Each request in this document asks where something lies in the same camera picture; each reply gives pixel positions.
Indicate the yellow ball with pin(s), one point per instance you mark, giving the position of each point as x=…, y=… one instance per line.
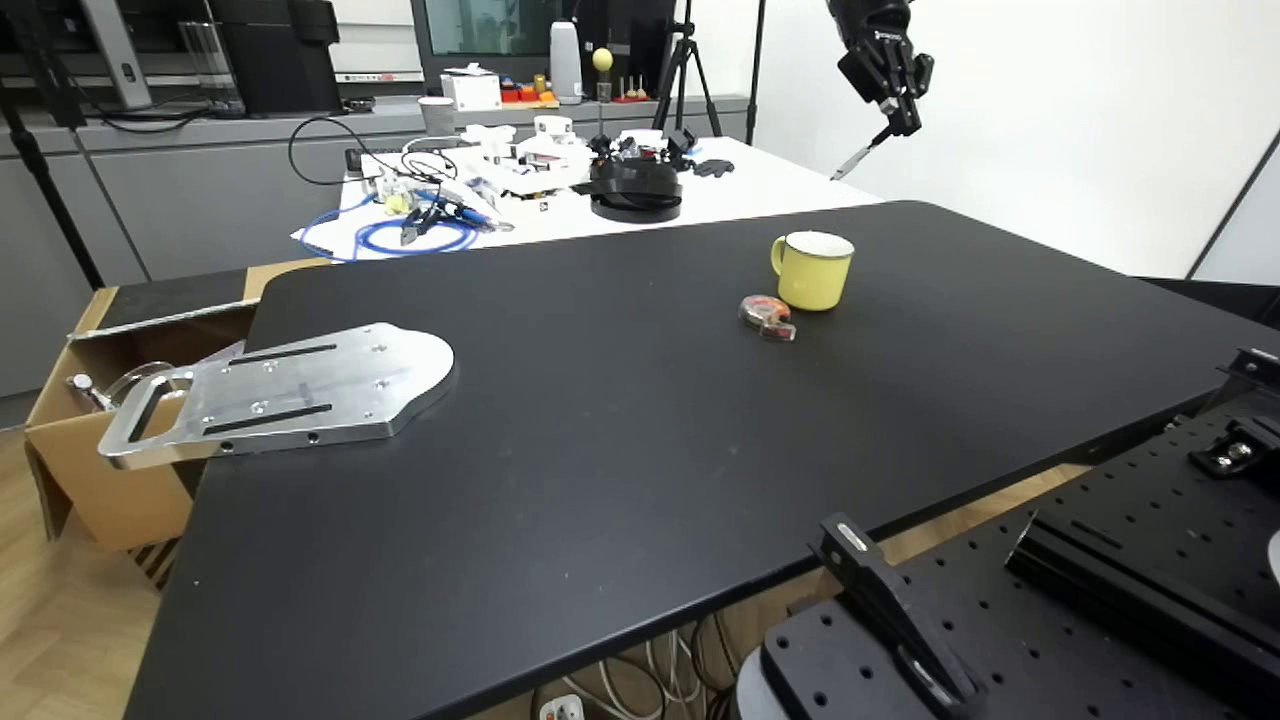
x=601, y=61

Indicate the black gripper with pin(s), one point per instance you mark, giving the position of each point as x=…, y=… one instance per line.
x=874, y=33

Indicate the black round bag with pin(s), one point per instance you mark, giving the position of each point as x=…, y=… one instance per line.
x=639, y=184

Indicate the corner bracket with screws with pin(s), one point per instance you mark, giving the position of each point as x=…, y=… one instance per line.
x=1233, y=449

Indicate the thin black pole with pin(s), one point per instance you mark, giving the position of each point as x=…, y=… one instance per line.
x=757, y=64
x=46, y=195

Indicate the white framed panel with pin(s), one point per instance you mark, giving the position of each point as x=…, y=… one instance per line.
x=1252, y=227

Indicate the white plastic device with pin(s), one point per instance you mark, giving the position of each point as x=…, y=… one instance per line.
x=527, y=163

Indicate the black aluminium extrusion rail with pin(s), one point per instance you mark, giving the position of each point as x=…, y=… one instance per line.
x=1146, y=603

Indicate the glass fronted wall cabinet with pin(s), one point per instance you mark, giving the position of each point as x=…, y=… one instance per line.
x=484, y=33

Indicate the large cardboard box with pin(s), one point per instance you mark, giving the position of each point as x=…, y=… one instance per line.
x=104, y=495

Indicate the black perforated breadboard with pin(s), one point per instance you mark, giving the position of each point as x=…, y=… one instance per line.
x=1065, y=653

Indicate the small white box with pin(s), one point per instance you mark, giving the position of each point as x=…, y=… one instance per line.
x=468, y=88

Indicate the white canister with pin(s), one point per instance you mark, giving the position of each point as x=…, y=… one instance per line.
x=564, y=61

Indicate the yellow mug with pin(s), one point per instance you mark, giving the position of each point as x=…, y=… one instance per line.
x=811, y=275

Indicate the black computer tower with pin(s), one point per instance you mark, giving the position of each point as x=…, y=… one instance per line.
x=273, y=55

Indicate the small red round trinket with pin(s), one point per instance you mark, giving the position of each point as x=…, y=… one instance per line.
x=765, y=318

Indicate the red orange small items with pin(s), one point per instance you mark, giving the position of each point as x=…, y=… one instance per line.
x=520, y=94

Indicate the grey counter cabinet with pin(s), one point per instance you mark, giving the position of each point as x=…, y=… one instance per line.
x=201, y=202

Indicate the silver metal plate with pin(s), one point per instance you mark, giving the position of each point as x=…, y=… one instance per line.
x=304, y=386

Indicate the black camera tripod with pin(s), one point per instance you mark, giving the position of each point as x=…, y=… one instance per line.
x=684, y=64

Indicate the white side table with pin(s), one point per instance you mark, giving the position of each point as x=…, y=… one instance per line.
x=772, y=184

